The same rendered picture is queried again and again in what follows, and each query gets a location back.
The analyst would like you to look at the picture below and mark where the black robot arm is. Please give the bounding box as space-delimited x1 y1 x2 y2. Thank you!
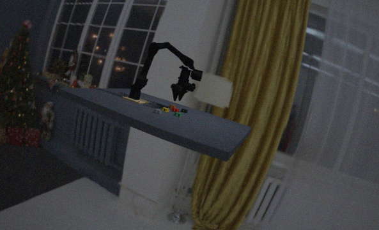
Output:
128 42 203 100

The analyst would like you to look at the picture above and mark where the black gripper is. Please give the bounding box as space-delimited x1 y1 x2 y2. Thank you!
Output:
170 75 190 101

